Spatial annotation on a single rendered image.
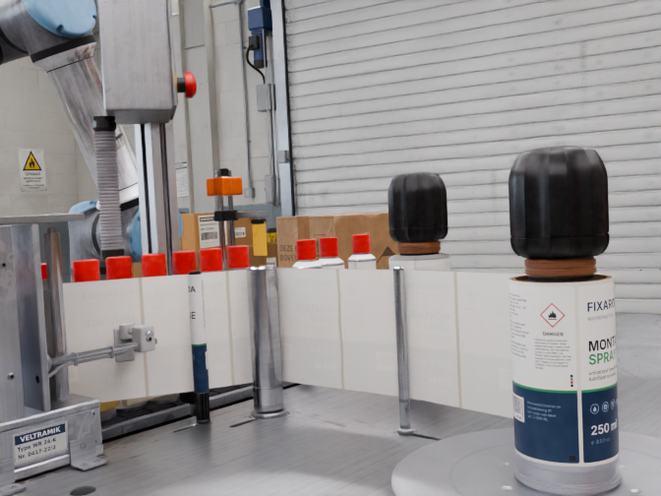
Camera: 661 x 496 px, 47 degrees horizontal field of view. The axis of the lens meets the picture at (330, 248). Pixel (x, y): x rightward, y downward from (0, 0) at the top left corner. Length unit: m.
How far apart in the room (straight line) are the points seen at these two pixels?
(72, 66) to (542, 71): 4.37
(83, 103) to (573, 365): 1.02
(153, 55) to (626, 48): 4.50
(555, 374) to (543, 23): 4.96
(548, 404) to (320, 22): 5.74
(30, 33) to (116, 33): 0.33
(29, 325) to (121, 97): 0.39
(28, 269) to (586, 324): 0.54
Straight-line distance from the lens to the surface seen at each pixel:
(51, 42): 1.42
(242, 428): 0.94
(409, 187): 1.02
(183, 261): 1.10
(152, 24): 1.14
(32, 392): 0.87
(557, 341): 0.65
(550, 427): 0.67
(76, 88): 1.43
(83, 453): 0.87
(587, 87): 5.43
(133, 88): 1.12
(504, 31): 5.62
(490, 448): 0.80
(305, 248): 1.27
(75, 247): 1.58
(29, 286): 0.84
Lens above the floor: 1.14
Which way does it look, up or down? 3 degrees down
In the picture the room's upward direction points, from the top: 3 degrees counter-clockwise
